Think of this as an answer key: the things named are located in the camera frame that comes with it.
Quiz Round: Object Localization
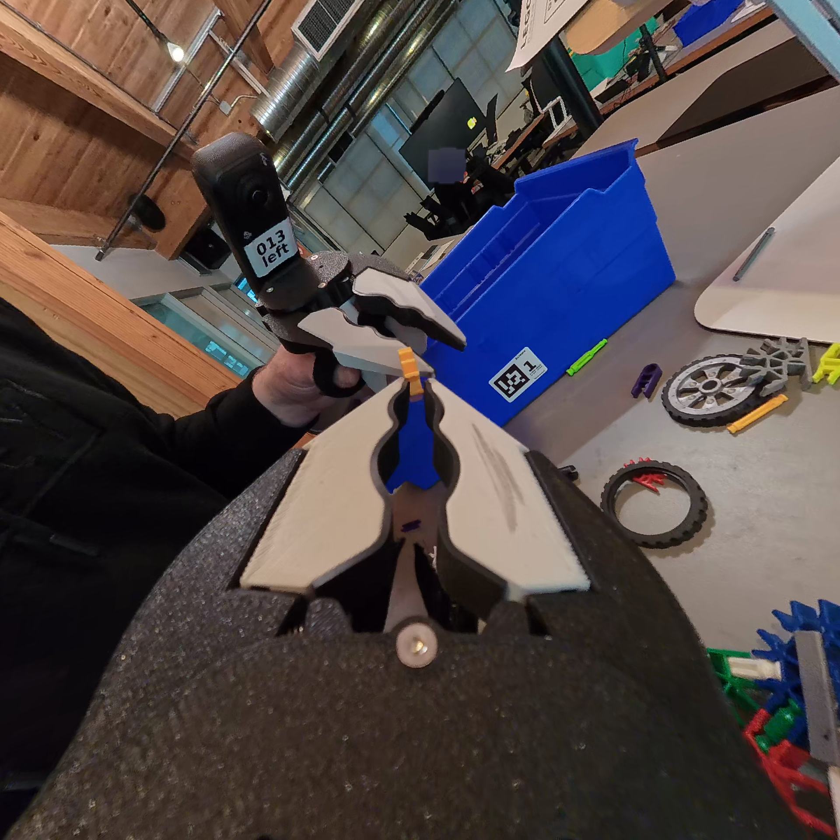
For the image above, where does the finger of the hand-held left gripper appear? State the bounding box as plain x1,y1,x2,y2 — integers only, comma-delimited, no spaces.
297,307,437,380
346,268,468,350

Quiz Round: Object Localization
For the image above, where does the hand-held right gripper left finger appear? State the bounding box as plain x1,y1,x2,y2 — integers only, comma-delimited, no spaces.
238,379,408,598

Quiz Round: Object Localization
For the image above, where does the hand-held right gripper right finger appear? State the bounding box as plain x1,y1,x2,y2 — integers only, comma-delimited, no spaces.
420,377,592,601

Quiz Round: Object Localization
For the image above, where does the orange clip connector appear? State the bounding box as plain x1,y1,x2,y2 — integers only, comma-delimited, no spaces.
398,348,434,400

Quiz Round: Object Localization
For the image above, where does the black toy tyre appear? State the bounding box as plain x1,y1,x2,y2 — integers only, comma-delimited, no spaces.
600,459,710,551

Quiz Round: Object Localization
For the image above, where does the blue labelled storage bin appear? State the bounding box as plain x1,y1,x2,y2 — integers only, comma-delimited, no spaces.
384,138,677,494

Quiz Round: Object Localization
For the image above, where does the person's left forearm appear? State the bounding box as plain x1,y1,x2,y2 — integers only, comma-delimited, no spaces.
131,374,316,506

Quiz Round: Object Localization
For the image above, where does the person's left hand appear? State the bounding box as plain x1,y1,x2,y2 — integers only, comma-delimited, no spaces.
251,343,368,434

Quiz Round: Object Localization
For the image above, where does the red fan connector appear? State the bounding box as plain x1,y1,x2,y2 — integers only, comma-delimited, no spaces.
623,457,667,494

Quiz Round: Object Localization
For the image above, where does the black monitor screen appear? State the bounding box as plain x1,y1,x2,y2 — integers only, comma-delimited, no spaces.
398,77,490,181

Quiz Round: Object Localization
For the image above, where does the lime green toy rod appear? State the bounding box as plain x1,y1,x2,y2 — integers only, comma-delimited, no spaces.
566,339,609,377

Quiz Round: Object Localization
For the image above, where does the toy wheel with grey hub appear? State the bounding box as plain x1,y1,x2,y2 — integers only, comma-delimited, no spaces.
661,354,775,429

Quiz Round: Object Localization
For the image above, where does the person's torso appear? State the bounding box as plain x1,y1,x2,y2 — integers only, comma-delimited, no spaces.
0,295,296,808

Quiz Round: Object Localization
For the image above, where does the white air vent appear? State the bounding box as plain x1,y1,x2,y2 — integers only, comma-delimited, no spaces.
290,0,365,61

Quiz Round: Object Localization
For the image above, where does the black pole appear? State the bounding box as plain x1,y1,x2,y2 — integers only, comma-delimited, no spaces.
525,33,605,135

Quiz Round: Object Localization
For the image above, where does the short yellow toy rod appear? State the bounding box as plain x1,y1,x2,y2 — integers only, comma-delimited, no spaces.
726,394,790,435

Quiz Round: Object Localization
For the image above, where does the printed paper sheet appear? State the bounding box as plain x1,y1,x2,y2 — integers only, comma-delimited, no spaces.
505,0,595,72

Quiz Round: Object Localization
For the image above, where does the colourful toy model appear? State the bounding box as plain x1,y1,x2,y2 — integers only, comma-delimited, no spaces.
705,598,840,837

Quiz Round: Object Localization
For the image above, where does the green partition screen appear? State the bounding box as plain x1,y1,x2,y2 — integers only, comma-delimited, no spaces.
570,16,664,99

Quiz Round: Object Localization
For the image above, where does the grey snowflake connector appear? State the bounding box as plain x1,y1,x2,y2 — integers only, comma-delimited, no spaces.
740,336,815,398

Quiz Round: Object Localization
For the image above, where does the rounded wooden board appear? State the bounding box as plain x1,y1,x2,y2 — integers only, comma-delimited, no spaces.
566,0,697,56

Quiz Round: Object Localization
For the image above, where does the white desk stand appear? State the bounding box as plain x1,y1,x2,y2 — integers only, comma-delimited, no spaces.
694,0,840,345

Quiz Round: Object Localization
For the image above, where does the dark grey thin rod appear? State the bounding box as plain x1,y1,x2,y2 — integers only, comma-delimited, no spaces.
731,226,777,283

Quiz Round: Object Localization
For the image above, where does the silver ventilation duct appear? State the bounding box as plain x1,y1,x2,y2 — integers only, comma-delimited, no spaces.
274,0,473,191
248,0,427,132

